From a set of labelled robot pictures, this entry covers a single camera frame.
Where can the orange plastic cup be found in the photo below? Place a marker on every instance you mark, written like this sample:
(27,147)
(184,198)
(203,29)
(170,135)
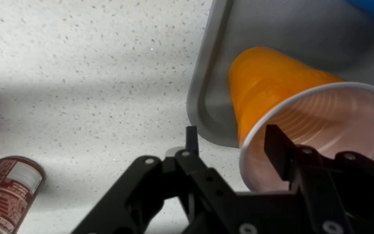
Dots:
(312,108)

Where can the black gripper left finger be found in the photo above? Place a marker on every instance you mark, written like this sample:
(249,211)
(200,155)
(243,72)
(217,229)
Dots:
(139,194)

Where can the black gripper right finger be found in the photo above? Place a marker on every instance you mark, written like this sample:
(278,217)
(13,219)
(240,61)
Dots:
(338,194)

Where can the grey plastic tray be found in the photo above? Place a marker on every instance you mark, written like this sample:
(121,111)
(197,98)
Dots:
(329,35)

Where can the red soda can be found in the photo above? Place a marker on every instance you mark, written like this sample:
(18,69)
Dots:
(20,182)

